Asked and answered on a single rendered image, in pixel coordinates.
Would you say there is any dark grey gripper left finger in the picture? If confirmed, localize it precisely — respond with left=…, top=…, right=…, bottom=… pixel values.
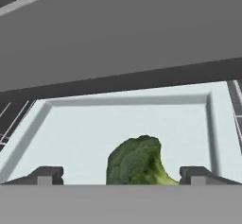
left=1, top=165, right=64, bottom=185

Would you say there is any green broccoli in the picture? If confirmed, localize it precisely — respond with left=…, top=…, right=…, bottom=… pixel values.
left=105, top=134, right=181, bottom=185

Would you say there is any grey oven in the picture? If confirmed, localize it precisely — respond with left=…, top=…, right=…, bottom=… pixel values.
left=0, top=0, right=242, bottom=103

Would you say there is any pale grey baking tray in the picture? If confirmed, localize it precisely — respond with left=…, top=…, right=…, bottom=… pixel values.
left=0, top=80, right=242, bottom=185

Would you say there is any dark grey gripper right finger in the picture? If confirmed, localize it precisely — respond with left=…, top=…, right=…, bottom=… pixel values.
left=179, top=165, right=242, bottom=185

